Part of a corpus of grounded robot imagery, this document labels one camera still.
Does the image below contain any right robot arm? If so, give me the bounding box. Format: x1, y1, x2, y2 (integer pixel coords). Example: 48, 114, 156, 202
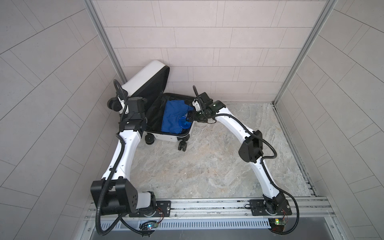
192, 98, 286, 215

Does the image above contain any blue t-shirt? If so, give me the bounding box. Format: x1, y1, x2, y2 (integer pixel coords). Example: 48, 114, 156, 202
161, 100, 194, 134

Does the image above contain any right black corrugated cable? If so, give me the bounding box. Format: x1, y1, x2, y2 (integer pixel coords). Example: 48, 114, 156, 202
192, 85, 300, 235

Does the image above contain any left circuit board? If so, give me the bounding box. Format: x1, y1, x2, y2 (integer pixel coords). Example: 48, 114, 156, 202
140, 221, 159, 231

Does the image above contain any white black suitcase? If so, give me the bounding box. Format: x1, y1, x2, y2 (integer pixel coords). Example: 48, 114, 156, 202
107, 60, 194, 152

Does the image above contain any metal corner post right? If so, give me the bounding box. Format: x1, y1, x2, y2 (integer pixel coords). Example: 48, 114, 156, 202
272, 0, 338, 105

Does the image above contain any aluminium mounting rail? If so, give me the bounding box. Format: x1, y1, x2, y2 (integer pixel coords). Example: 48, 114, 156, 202
83, 196, 334, 221

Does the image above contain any right circuit board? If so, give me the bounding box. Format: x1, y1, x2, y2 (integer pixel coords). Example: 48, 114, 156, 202
268, 218, 286, 233

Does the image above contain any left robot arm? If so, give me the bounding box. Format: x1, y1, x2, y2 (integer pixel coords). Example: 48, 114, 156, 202
91, 97, 156, 216

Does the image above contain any metal corner post left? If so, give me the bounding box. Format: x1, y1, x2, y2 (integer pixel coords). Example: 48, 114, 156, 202
84, 0, 127, 83

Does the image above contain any circuit board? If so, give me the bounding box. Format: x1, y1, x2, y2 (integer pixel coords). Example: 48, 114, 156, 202
140, 221, 159, 231
268, 218, 286, 233

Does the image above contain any clear container blue lid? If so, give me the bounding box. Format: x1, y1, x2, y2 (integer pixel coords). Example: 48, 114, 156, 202
179, 116, 192, 130

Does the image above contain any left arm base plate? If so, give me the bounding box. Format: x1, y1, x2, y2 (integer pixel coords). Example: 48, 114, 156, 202
129, 201, 172, 218

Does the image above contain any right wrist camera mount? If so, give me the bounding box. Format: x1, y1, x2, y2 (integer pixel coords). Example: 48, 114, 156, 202
199, 92, 214, 108

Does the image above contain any metal corner post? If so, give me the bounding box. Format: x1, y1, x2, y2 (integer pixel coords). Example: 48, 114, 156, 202
84, 0, 127, 83
272, 0, 338, 105

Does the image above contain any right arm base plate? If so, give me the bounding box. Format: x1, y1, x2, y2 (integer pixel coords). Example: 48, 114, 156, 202
249, 199, 293, 216

